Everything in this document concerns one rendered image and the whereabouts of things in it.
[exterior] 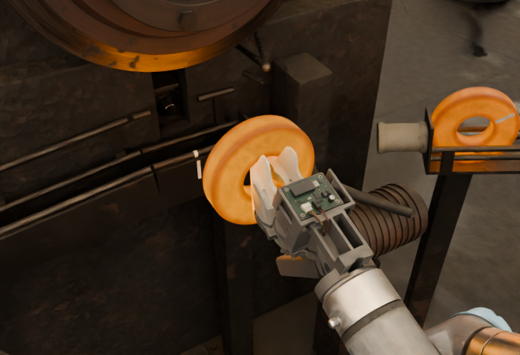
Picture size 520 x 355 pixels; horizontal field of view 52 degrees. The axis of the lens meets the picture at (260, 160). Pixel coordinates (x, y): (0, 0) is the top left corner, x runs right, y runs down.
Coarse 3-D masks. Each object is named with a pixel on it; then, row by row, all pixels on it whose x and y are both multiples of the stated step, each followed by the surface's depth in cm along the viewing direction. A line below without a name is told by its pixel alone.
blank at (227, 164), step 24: (264, 120) 67; (288, 120) 69; (216, 144) 66; (240, 144) 64; (264, 144) 66; (288, 144) 68; (216, 168) 65; (240, 168) 66; (312, 168) 73; (216, 192) 66; (240, 192) 69; (240, 216) 71
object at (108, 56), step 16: (16, 0) 64; (32, 0) 65; (272, 0) 82; (32, 16) 66; (48, 16) 67; (256, 16) 82; (48, 32) 68; (64, 32) 69; (80, 32) 70; (240, 32) 82; (64, 48) 70; (80, 48) 71; (96, 48) 72; (112, 48) 73; (208, 48) 81; (224, 48) 82; (112, 64) 75; (128, 64) 76; (144, 64) 77; (160, 64) 78; (176, 64) 80; (192, 64) 81
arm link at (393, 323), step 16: (400, 304) 54; (368, 320) 52; (384, 320) 52; (400, 320) 52; (352, 336) 53; (368, 336) 52; (384, 336) 51; (400, 336) 51; (416, 336) 52; (352, 352) 54; (368, 352) 52; (384, 352) 51; (400, 352) 51; (416, 352) 51; (432, 352) 51
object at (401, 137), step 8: (384, 128) 100; (392, 128) 101; (400, 128) 100; (408, 128) 100; (416, 128) 100; (424, 128) 99; (384, 136) 100; (392, 136) 100; (400, 136) 100; (408, 136) 100; (416, 136) 99; (424, 136) 99; (384, 144) 100; (392, 144) 100; (400, 144) 100; (408, 144) 100; (416, 144) 100; (424, 144) 99; (384, 152) 102; (424, 152) 101
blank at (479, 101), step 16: (448, 96) 97; (464, 96) 94; (480, 96) 93; (496, 96) 93; (448, 112) 96; (464, 112) 96; (480, 112) 95; (496, 112) 95; (512, 112) 95; (448, 128) 98; (496, 128) 97; (512, 128) 97; (448, 144) 100; (464, 144) 100; (480, 144) 100; (496, 144) 99
